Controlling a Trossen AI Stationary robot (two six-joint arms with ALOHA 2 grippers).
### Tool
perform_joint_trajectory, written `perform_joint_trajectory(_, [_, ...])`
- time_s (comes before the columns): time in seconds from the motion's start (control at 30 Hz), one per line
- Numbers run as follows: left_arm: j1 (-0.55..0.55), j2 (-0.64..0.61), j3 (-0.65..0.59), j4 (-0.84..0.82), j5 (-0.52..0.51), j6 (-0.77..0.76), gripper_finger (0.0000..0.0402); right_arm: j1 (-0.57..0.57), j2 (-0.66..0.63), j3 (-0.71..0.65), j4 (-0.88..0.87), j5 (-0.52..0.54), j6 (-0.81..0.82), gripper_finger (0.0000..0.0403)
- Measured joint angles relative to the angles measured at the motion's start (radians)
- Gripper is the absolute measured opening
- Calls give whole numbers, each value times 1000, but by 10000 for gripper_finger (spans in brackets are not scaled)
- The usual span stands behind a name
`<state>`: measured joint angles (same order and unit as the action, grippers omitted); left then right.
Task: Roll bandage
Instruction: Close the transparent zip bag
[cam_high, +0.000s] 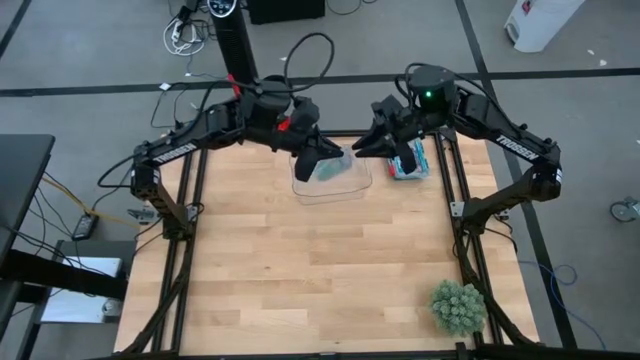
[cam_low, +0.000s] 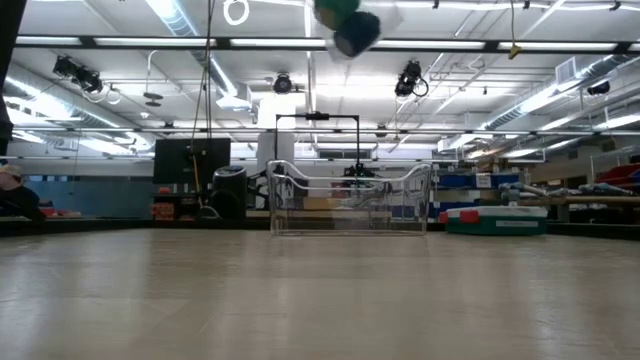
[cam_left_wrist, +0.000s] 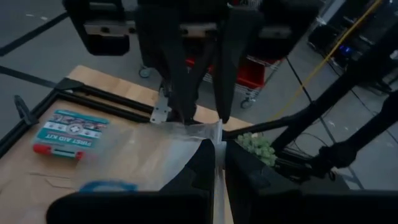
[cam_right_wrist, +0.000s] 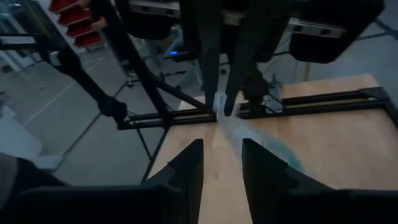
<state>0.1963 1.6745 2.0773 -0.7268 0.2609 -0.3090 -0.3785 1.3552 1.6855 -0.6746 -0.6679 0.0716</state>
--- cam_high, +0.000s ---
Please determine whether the black desk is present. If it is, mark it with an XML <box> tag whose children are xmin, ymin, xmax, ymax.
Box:
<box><xmin>0</xmin><ymin>133</ymin><xmax>130</xmax><ymax>360</ymax></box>

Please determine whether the black metal table frame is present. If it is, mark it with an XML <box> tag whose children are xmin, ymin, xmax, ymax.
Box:
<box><xmin>114</xmin><ymin>127</ymin><xmax>640</xmax><ymax>360</ymax></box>

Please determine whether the white floor appliance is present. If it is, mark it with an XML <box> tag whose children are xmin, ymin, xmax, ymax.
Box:
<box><xmin>503</xmin><ymin>0</ymin><xmax>586</xmax><ymax>54</ymax></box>

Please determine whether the grey caster wheel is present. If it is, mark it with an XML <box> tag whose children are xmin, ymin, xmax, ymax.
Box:
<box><xmin>609</xmin><ymin>196</ymin><xmax>640</xmax><ymax>224</ymax></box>

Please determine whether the blue floor cable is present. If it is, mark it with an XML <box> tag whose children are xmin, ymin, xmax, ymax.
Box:
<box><xmin>519</xmin><ymin>259</ymin><xmax>609</xmax><ymax>351</ymax></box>

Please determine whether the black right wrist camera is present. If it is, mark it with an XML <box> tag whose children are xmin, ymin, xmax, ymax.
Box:
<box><xmin>369</xmin><ymin>93</ymin><xmax>407</xmax><ymax>121</ymax></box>

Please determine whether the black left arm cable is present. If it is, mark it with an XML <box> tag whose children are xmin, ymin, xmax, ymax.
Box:
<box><xmin>282</xmin><ymin>32</ymin><xmax>336</xmax><ymax>96</ymax></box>

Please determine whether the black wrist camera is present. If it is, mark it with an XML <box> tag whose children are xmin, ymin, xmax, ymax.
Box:
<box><xmin>369</xmin><ymin>93</ymin><xmax>407</xmax><ymax>121</ymax></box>
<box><xmin>292</xmin><ymin>96</ymin><xmax>321</xmax><ymax>132</ymax></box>

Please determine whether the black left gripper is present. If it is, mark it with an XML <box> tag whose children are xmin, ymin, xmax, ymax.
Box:
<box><xmin>272</xmin><ymin>127</ymin><xmax>345</xmax><ymax>183</ymax></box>

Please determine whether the white grey box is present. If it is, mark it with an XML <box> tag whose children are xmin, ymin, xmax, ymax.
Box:
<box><xmin>40</xmin><ymin>255</ymin><xmax>125</xmax><ymax>325</ymax></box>

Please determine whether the green artificial plant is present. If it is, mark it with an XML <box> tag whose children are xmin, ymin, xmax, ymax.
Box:
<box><xmin>429</xmin><ymin>279</ymin><xmax>489</xmax><ymax>339</ymax></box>

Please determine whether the black tower fan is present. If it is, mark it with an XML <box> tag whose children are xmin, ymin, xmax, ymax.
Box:
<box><xmin>207</xmin><ymin>0</ymin><xmax>261</xmax><ymax>84</ymax></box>

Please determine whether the black box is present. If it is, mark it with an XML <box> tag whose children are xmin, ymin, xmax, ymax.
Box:
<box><xmin>247</xmin><ymin>0</ymin><xmax>326</xmax><ymax>25</ymax></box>

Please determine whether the teal white first aid kit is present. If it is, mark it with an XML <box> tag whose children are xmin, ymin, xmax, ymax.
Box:
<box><xmin>387</xmin><ymin>138</ymin><xmax>431</xmax><ymax>181</ymax></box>

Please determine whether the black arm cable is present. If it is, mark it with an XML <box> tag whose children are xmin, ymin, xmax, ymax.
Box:
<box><xmin>282</xmin><ymin>32</ymin><xmax>336</xmax><ymax>96</ymax></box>
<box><xmin>394</xmin><ymin>62</ymin><xmax>501</xmax><ymax>121</ymax></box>

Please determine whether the teal elastic bandage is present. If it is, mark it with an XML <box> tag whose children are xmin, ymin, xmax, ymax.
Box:
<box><xmin>315</xmin><ymin>158</ymin><xmax>351</xmax><ymax>182</ymax></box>

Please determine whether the clear plastic bin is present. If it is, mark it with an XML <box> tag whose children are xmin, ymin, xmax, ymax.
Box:
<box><xmin>288</xmin><ymin>144</ymin><xmax>374</xmax><ymax>206</ymax></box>

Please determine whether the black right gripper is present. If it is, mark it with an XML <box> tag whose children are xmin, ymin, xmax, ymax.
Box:
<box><xmin>351</xmin><ymin>112</ymin><xmax>419</xmax><ymax>175</ymax></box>

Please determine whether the white power strip with cables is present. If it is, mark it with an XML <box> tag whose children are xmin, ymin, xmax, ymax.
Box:
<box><xmin>163</xmin><ymin>17</ymin><xmax>207</xmax><ymax>57</ymax></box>

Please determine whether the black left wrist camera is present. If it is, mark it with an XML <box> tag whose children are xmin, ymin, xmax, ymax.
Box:
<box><xmin>292</xmin><ymin>96</ymin><xmax>321</xmax><ymax>132</ymax></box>

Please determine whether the black power adapter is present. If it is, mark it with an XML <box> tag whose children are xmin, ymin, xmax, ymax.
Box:
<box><xmin>72</xmin><ymin>213</ymin><xmax>100</xmax><ymax>242</ymax></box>

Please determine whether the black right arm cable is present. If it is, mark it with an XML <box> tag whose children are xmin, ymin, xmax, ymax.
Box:
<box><xmin>394</xmin><ymin>62</ymin><xmax>501</xmax><ymax>121</ymax></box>

